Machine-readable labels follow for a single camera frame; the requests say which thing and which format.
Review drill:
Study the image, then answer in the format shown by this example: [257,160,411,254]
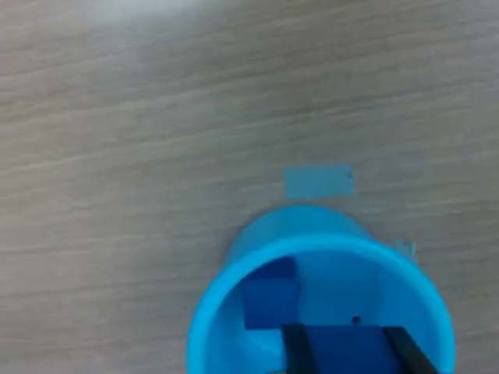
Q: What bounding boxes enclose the blue tape piece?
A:
[392,238,416,261]
[285,163,355,201]

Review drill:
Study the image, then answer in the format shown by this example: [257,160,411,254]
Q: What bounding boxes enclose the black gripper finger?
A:
[281,323,319,374]
[381,326,440,374]

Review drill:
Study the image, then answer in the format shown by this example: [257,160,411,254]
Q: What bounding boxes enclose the blue cube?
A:
[302,325,405,374]
[241,256,301,331]

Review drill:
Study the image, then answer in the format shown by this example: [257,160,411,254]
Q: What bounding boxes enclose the light blue plastic bin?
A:
[186,205,456,374]

